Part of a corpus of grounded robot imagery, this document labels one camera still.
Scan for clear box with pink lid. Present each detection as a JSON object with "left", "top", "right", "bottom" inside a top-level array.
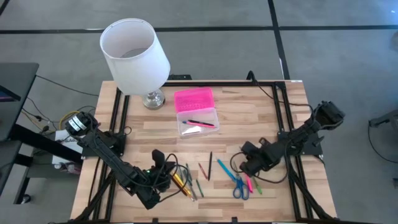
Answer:
[{"left": 173, "top": 86, "right": 221, "bottom": 139}]

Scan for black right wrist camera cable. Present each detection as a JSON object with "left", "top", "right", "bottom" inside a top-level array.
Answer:
[{"left": 229, "top": 151, "right": 289, "bottom": 185}]

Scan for red crayon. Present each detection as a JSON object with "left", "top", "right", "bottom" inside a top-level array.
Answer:
[{"left": 198, "top": 162, "right": 209, "bottom": 181}]

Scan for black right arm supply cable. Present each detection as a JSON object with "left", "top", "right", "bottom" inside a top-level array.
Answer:
[{"left": 246, "top": 70, "right": 315, "bottom": 110}]

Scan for dark monitor on desk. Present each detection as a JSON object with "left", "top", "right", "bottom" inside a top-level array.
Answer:
[{"left": 0, "top": 84, "right": 22, "bottom": 103}]

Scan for green highlighter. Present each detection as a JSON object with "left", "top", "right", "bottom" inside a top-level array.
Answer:
[{"left": 252, "top": 176, "right": 263, "bottom": 195}]

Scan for dark grey desk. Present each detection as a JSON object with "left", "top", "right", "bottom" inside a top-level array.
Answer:
[{"left": 0, "top": 62, "right": 40, "bottom": 142}]

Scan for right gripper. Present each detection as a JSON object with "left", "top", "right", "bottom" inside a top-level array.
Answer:
[{"left": 241, "top": 142, "right": 282, "bottom": 178}]

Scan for grey chair base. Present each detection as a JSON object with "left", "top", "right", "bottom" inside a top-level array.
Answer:
[{"left": 368, "top": 108, "right": 398, "bottom": 129}]

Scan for yellow cable coil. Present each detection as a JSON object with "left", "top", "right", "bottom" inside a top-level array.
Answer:
[{"left": 58, "top": 110, "right": 85, "bottom": 130}]

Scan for yellow highlighter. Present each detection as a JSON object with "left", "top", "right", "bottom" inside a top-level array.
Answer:
[{"left": 172, "top": 172, "right": 193, "bottom": 200}]

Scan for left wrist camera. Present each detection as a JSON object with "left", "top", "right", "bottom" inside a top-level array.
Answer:
[{"left": 151, "top": 149, "right": 167, "bottom": 170}]

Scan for black left wrist camera cable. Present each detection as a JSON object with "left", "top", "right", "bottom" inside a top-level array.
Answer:
[{"left": 163, "top": 151, "right": 183, "bottom": 202}]

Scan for black desk beam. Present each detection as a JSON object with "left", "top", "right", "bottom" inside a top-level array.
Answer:
[{"left": 8, "top": 123, "right": 83, "bottom": 164}]

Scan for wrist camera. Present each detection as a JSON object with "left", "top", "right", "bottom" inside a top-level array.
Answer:
[
  {"left": 151, "top": 149, "right": 167, "bottom": 170},
  {"left": 241, "top": 140, "right": 258, "bottom": 156}
]

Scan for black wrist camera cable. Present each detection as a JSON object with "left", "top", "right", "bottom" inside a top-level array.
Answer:
[
  {"left": 163, "top": 151, "right": 183, "bottom": 202},
  {"left": 229, "top": 151, "right": 289, "bottom": 185}
]

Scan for white shade silver table lamp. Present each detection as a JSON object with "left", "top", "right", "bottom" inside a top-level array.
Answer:
[{"left": 99, "top": 17, "right": 171, "bottom": 111}]

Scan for black power strip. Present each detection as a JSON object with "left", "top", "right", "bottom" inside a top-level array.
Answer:
[{"left": 169, "top": 73, "right": 193, "bottom": 81}]

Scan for blue handled scissors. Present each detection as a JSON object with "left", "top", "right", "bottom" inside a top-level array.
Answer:
[{"left": 232, "top": 161, "right": 251, "bottom": 201}]

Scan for grey marker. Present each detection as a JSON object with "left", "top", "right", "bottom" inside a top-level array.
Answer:
[{"left": 178, "top": 166, "right": 199, "bottom": 202}]

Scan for white printed paper box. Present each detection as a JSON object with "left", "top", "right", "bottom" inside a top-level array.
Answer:
[{"left": 51, "top": 126, "right": 91, "bottom": 166}]

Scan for pink pen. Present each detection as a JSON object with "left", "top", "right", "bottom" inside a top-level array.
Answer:
[{"left": 181, "top": 120, "right": 217, "bottom": 129}]

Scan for teal multicolour pen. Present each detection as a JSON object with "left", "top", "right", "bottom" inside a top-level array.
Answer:
[{"left": 216, "top": 157, "right": 237, "bottom": 183}]

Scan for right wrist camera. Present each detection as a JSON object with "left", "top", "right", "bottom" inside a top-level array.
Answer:
[{"left": 241, "top": 140, "right": 258, "bottom": 156}]

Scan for black pen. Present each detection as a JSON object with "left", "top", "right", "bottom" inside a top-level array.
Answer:
[
  {"left": 187, "top": 119, "right": 216, "bottom": 128},
  {"left": 207, "top": 151, "right": 214, "bottom": 182}
]

